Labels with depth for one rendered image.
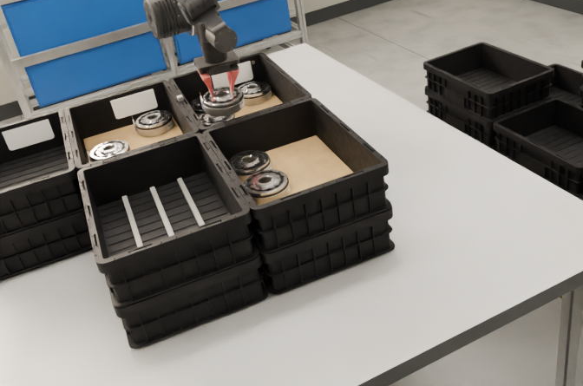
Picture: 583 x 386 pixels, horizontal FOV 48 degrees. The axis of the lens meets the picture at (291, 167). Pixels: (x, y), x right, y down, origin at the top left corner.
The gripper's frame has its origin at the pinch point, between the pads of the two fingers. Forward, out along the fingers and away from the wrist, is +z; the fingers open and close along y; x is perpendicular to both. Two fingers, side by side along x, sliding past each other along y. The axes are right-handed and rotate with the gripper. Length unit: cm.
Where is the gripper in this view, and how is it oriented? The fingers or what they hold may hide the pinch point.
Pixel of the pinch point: (221, 91)
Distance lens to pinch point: 165.7
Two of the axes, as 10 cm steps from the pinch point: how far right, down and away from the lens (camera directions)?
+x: -3.3, -5.1, 7.9
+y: 9.4, -2.7, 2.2
